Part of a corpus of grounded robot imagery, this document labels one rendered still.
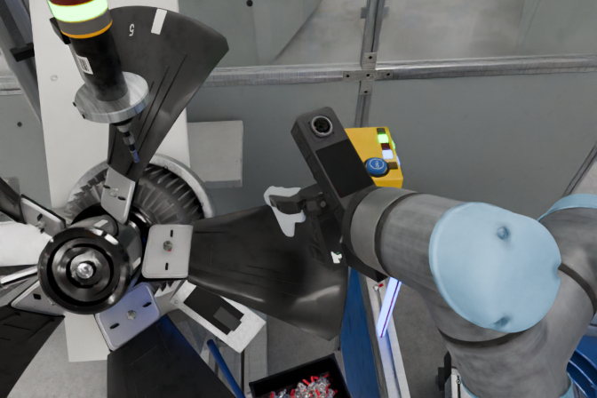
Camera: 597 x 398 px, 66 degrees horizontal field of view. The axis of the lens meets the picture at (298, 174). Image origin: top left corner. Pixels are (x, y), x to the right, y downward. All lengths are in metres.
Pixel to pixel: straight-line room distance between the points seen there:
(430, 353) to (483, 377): 1.56
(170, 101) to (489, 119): 1.18
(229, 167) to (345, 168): 0.81
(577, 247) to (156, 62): 0.52
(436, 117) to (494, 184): 0.45
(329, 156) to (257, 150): 1.07
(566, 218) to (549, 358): 0.14
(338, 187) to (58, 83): 0.64
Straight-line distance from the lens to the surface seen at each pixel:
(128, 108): 0.47
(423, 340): 1.95
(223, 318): 0.81
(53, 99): 0.96
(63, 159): 0.95
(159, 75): 0.64
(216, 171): 1.23
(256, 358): 1.79
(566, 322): 0.41
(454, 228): 0.31
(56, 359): 2.08
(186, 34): 0.63
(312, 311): 0.67
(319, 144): 0.45
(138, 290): 0.74
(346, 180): 0.44
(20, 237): 0.88
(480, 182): 1.82
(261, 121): 1.42
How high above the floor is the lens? 1.74
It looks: 47 degrees down
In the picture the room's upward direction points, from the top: straight up
